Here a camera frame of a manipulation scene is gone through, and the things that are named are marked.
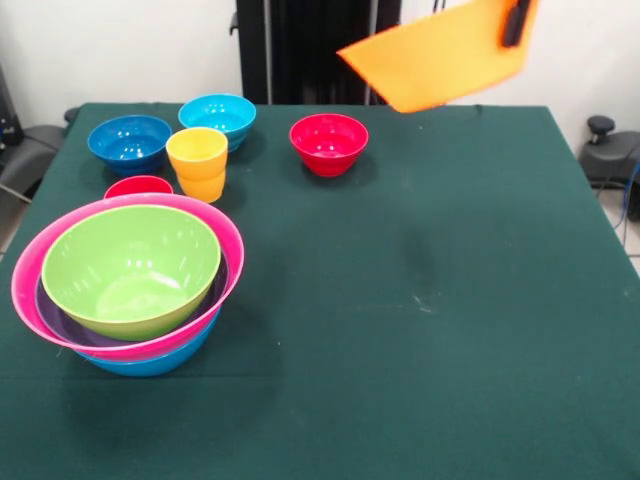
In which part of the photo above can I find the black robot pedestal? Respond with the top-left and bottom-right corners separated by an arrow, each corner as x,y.
229,0 -> 419,106

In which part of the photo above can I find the large pink bowl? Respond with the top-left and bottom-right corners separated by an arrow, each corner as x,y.
10,192 -> 246,364

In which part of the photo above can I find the purple bowl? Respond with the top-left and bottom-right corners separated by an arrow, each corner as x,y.
34,249 -> 230,350

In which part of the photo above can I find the yellow cup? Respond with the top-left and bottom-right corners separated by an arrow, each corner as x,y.
165,126 -> 230,204

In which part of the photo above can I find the green bowl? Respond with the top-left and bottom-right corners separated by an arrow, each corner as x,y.
40,204 -> 223,343

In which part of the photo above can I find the small red bowl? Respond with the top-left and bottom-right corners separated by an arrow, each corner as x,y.
288,113 -> 370,178

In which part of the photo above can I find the small light blue bowl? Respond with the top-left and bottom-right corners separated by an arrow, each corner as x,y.
177,93 -> 258,154

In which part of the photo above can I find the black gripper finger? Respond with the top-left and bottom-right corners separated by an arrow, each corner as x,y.
500,0 -> 534,50

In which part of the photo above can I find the large light blue bowl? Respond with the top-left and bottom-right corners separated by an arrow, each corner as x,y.
74,309 -> 222,379

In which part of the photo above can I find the black chair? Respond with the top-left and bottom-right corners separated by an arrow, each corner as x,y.
0,62 -> 69,204

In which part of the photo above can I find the dark green tablecloth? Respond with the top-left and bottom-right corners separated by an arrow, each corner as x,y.
0,102 -> 640,480

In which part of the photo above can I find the large orange bowl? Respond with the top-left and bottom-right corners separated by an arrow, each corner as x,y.
335,0 -> 542,115

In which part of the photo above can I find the red cup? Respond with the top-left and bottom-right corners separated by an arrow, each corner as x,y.
103,174 -> 175,200

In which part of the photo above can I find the black knobbed device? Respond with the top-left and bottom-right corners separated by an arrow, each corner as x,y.
578,115 -> 640,224

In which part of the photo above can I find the small dark blue bowl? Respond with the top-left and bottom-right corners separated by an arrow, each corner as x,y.
87,114 -> 174,176

